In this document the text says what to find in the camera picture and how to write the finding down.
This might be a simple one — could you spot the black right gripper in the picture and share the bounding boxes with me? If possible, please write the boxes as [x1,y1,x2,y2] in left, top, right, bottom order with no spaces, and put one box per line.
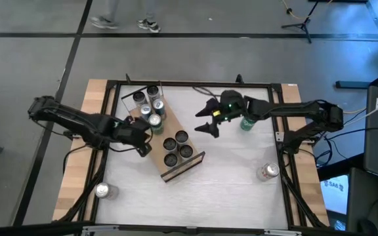
[194,90,252,139]

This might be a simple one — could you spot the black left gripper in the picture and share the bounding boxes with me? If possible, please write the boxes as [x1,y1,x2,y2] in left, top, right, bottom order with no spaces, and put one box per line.
[112,116,153,158]

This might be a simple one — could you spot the wooden tray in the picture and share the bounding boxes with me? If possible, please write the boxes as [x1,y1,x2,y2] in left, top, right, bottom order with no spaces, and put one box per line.
[120,84,206,184]

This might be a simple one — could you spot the green soda can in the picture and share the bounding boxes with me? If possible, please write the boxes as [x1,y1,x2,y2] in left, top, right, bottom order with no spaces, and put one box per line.
[148,113,164,135]

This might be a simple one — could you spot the black-top Celsius can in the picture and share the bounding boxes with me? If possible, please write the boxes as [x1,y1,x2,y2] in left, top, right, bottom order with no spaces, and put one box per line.
[163,137,178,153]
[132,90,149,111]
[179,144,194,159]
[175,130,190,146]
[163,153,179,168]
[146,85,162,102]

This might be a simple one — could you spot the blue-tab silver-top can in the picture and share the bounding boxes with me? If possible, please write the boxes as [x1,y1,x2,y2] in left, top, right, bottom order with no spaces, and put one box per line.
[139,104,154,121]

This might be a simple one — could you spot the silver blue slim can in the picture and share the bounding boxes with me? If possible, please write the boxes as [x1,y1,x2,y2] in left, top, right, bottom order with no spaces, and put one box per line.
[152,98,167,119]

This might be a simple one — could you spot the green Sprite can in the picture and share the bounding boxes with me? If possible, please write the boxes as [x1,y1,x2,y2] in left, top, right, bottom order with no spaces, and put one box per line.
[240,117,257,132]

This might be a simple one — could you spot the silver-top slim can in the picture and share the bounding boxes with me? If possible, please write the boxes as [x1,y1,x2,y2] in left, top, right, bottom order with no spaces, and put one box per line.
[255,162,280,183]
[94,182,119,201]

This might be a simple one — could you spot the person's shoe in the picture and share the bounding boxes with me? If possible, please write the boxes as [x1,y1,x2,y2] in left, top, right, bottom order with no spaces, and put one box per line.
[89,15,119,30]
[136,18,161,33]

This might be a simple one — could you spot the person's leg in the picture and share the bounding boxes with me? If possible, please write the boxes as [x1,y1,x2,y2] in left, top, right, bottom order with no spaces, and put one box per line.
[144,0,159,22]
[105,0,121,20]

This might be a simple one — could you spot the black tripod stand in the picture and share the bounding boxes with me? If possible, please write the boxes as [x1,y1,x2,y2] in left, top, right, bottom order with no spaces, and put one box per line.
[280,0,321,44]

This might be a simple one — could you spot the black rig crossbar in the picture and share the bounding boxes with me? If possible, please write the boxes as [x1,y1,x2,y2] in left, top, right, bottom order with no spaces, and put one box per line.
[0,220,378,236]

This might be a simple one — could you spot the white SA6 sign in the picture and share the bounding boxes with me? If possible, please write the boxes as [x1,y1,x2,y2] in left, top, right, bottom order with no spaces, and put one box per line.
[320,175,349,216]

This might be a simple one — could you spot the black table foot bar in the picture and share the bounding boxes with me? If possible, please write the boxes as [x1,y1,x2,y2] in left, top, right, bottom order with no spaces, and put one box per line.
[335,80,373,90]

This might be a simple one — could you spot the right wrist cable loop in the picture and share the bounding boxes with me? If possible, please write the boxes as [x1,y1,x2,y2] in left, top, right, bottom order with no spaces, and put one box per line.
[192,86,222,100]

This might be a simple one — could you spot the black metal table frame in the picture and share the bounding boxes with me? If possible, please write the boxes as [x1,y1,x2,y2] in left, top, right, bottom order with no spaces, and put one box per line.
[77,73,308,230]

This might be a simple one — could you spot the black cable bundle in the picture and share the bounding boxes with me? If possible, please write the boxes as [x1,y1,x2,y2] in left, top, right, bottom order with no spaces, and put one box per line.
[280,153,329,229]
[57,153,108,224]

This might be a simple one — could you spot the yellow cable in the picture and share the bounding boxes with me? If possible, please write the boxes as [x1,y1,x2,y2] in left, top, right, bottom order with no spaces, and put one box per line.
[282,0,334,20]

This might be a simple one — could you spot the black floor cable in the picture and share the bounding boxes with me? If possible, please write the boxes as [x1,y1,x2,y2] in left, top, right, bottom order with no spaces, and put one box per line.
[326,126,378,140]

